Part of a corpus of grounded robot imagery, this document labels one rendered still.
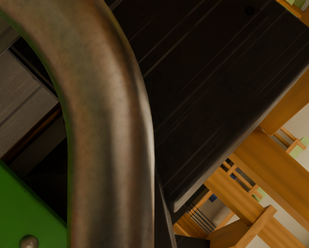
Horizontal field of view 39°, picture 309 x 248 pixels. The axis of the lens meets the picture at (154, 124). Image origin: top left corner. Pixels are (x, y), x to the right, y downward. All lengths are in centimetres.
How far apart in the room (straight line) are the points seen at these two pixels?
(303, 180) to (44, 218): 85
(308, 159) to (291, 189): 926
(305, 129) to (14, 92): 989
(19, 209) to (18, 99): 55
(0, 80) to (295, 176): 68
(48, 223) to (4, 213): 3
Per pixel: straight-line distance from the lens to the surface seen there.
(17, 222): 27
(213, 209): 945
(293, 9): 614
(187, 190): 33
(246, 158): 105
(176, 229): 440
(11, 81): 75
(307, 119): 1061
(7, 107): 81
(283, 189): 106
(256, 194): 909
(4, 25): 30
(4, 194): 27
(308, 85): 73
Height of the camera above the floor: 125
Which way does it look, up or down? 11 degrees down
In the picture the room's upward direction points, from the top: 133 degrees clockwise
